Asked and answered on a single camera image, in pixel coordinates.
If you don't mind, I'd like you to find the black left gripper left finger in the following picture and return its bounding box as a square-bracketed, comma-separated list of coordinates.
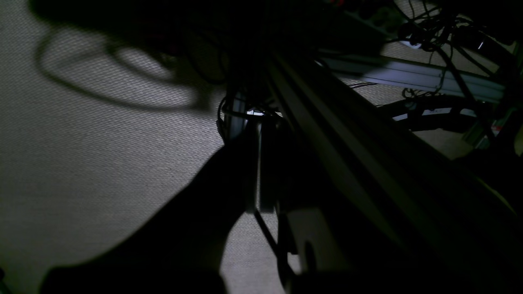
[41, 133, 257, 294]

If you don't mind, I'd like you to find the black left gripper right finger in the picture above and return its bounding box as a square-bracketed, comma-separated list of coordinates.
[261, 119, 522, 294]

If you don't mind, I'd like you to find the aluminium frame rail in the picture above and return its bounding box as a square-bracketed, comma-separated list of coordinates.
[316, 55, 506, 103]

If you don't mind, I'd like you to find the black cable bundle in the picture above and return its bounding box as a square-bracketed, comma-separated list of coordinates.
[392, 0, 515, 135]

